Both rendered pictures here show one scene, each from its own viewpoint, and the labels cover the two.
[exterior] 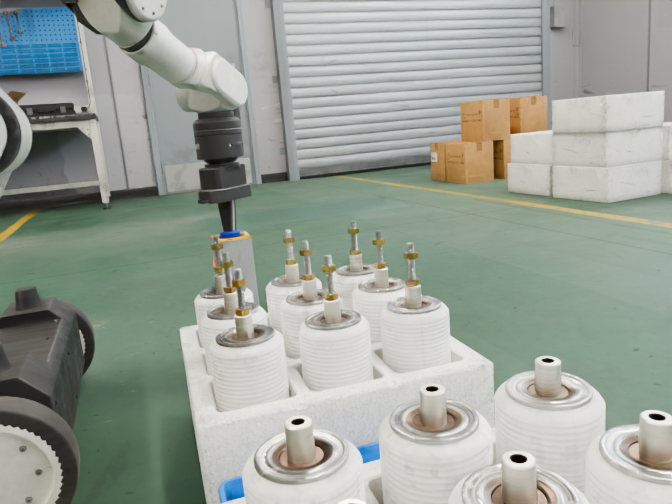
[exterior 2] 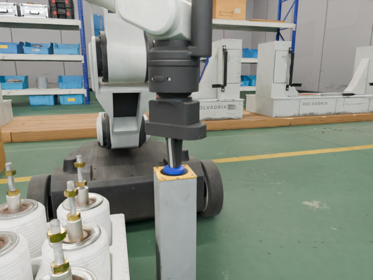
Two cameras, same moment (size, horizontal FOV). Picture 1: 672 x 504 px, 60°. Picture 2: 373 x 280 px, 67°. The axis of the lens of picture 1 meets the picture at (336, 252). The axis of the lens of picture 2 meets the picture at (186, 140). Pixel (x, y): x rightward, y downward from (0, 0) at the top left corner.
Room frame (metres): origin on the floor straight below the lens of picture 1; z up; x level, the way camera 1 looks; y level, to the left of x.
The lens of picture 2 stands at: (1.16, -0.30, 0.49)
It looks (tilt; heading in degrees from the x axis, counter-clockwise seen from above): 13 degrees down; 92
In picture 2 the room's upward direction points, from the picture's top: straight up
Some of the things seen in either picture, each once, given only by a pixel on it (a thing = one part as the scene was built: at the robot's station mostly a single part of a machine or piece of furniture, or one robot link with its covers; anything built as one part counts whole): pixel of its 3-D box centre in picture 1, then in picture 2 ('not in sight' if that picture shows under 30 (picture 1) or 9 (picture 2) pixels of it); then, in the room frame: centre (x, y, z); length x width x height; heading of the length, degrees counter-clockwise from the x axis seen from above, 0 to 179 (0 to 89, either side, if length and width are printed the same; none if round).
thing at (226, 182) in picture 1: (221, 167); (174, 101); (1.12, 0.20, 0.45); 0.13 x 0.10 x 0.12; 151
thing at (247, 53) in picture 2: not in sight; (255, 53); (2.32, 5.67, 0.89); 0.50 x 0.38 x 0.21; 107
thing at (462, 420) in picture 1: (433, 420); not in sight; (0.46, -0.07, 0.25); 0.08 x 0.08 x 0.01
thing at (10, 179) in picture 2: (228, 277); (11, 183); (0.82, 0.16, 0.30); 0.01 x 0.01 x 0.08
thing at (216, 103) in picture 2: not in sight; (192, 78); (1.11, 2.48, 0.45); 0.82 x 0.57 x 0.74; 19
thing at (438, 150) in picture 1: (453, 160); not in sight; (4.85, -1.03, 0.15); 0.30 x 0.24 x 0.30; 108
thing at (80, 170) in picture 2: (218, 258); (80, 174); (0.94, 0.19, 0.31); 0.01 x 0.01 x 0.08
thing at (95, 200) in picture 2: (223, 292); (83, 202); (0.94, 0.19, 0.25); 0.08 x 0.08 x 0.01
